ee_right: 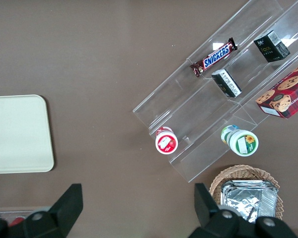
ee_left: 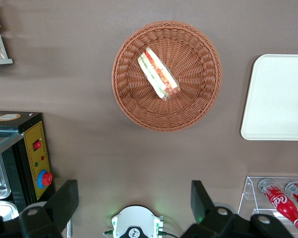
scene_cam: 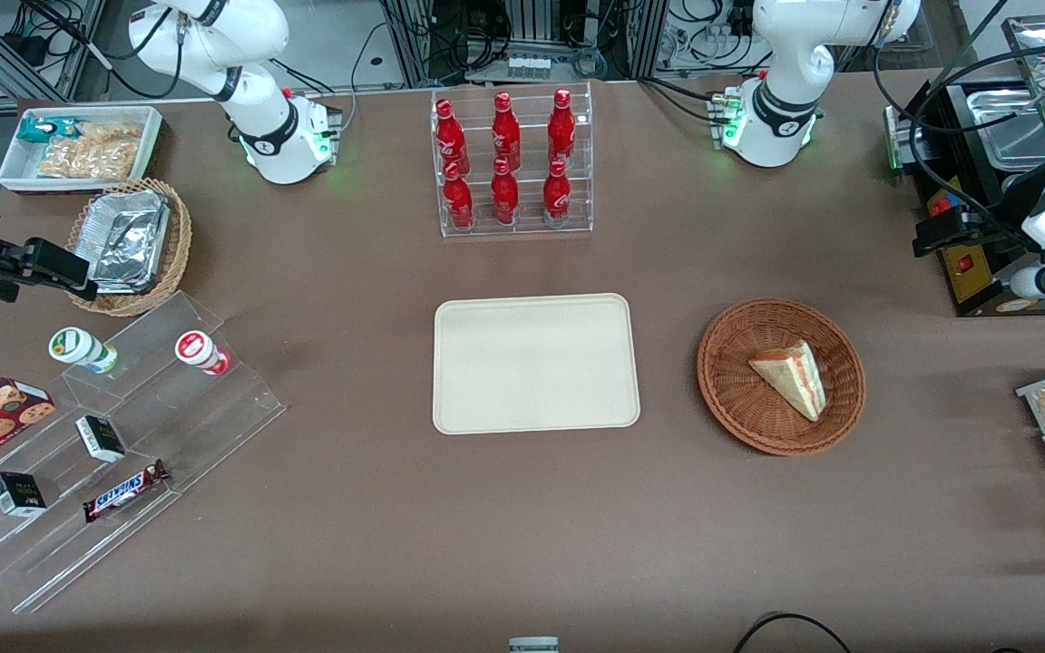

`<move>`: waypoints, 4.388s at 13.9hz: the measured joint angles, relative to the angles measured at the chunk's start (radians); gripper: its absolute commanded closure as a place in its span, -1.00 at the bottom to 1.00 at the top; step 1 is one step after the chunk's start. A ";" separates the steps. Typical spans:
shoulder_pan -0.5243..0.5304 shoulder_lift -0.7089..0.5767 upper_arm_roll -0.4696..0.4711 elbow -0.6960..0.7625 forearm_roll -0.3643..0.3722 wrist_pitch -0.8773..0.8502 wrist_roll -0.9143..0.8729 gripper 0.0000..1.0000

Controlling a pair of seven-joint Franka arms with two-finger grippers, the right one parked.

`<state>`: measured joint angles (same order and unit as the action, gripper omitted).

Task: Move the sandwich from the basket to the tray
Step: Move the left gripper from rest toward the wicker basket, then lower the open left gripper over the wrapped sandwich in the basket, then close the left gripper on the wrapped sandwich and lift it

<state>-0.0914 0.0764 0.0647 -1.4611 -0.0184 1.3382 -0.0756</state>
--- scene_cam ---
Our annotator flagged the aluminium frame rack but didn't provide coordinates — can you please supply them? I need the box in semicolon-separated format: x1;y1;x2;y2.
379;0;671;84

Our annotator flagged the clear acrylic bottle rack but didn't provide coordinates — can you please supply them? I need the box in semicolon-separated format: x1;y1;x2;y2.
431;82;594;239

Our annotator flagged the red lid yogurt cup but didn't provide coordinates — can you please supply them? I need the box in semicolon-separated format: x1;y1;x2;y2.
174;330;233;377

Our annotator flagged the black food warmer appliance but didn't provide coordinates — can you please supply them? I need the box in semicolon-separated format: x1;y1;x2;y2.
885;14;1045;318

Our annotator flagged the brown wicker basket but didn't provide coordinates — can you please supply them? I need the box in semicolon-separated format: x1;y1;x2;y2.
697;298;867;456

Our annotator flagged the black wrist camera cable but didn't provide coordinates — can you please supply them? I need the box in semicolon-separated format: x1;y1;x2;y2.
873;0;1045;250

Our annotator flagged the aluminium foil tray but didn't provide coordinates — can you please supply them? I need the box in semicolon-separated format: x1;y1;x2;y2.
85;189;172;294

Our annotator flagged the clear acrylic stepped stand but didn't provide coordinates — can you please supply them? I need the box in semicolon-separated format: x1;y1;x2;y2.
0;290;288;616

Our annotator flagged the steel warmer pan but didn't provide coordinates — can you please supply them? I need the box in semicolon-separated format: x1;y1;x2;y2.
967;87;1045;171

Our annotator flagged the red cola bottle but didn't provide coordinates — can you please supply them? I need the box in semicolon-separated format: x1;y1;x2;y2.
490;157;521;227
435;98;471;176
443;161;475;230
542;160;572;229
491;92;522;171
547;88;577;168

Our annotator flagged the snickers chocolate bar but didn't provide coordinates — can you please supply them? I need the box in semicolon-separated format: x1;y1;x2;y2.
82;460;171;524

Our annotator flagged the clear bag of crackers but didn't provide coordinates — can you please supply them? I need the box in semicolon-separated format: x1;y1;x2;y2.
36;122;145;181

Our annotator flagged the white rectangular bin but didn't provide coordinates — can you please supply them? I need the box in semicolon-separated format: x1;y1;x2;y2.
0;105;165;195

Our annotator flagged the green snack packet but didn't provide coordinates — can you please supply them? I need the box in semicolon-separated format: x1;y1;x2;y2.
16;115;84;145

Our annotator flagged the small black box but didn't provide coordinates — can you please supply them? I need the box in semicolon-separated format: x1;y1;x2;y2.
74;414;127;464
0;472;48;519

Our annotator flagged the triangular sandwich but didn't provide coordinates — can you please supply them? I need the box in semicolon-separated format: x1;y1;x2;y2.
748;340;828;424

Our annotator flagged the silver box with green light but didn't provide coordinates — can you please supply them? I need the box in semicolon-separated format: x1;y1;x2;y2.
884;103;921;184

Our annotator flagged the black cable on table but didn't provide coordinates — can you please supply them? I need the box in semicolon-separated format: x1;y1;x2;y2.
731;613;855;653

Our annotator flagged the light wicker basket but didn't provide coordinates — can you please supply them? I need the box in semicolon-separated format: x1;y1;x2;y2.
65;178;194;318

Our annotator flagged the green lid yogurt cup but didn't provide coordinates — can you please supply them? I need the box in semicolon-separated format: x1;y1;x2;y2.
48;326;121;375

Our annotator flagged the beige plastic tray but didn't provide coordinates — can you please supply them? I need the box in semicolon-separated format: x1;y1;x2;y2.
433;293;641;435

